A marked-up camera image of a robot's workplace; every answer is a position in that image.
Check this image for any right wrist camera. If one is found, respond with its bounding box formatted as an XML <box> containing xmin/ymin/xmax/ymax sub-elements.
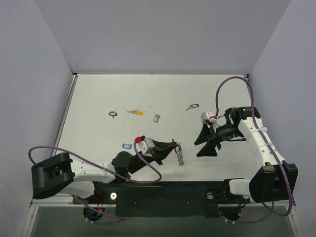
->
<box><xmin>200</xmin><ymin>112</ymin><xmax>217</xmax><ymax>124</ymax></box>

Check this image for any purple cable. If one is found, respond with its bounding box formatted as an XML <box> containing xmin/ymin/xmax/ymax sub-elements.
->
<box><xmin>28</xmin><ymin>139</ymin><xmax>163</xmax><ymax>225</ymax></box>
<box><xmin>215</xmin><ymin>76</ymin><xmax>294</xmax><ymax>225</ymax></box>

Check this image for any key with yellow tag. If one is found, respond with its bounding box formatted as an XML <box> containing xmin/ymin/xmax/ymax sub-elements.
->
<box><xmin>127</xmin><ymin>110</ymin><xmax>144</xmax><ymax>116</ymax></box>

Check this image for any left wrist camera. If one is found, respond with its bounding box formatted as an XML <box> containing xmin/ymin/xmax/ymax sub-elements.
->
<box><xmin>135</xmin><ymin>136</ymin><xmax>155</xmax><ymax>155</ymax></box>

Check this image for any key with black outlined tag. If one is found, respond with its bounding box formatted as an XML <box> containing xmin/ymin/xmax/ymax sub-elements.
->
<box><xmin>109</xmin><ymin>111</ymin><xmax>118</xmax><ymax>118</ymax></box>

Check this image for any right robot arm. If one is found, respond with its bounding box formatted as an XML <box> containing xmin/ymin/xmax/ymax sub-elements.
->
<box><xmin>195</xmin><ymin>107</ymin><xmax>298</xmax><ymax>203</ymax></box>

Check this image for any key with clear black tag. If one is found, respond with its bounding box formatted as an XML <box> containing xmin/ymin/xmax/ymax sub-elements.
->
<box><xmin>186</xmin><ymin>104</ymin><xmax>199</xmax><ymax>111</ymax></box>

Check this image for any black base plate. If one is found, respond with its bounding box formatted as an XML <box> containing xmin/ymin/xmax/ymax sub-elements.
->
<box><xmin>73</xmin><ymin>181</ymin><xmax>250</xmax><ymax>218</ymax></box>

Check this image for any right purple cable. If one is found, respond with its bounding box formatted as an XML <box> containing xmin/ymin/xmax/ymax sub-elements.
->
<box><xmin>215</xmin><ymin>76</ymin><xmax>294</xmax><ymax>225</ymax></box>

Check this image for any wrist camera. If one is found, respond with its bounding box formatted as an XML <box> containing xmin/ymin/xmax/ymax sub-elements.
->
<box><xmin>135</xmin><ymin>136</ymin><xmax>155</xmax><ymax>155</ymax></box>
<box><xmin>200</xmin><ymin>112</ymin><xmax>217</xmax><ymax>124</ymax></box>

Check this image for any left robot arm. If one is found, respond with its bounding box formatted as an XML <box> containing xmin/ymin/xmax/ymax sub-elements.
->
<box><xmin>31</xmin><ymin>136</ymin><xmax>178</xmax><ymax>203</ymax></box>

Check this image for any aluminium front rail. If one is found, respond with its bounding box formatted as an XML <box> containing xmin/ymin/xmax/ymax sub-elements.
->
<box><xmin>29</xmin><ymin>185</ymin><xmax>296</xmax><ymax>208</ymax></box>

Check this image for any key with green tag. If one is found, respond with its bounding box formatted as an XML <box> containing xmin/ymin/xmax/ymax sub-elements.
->
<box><xmin>153</xmin><ymin>114</ymin><xmax>160</xmax><ymax>123</ymax></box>

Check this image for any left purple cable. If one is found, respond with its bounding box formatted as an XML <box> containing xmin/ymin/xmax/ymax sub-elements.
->
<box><xmin>28</xmin><ymin>139</ymin><xmax>163</xmax><ymax>225</ymax></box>

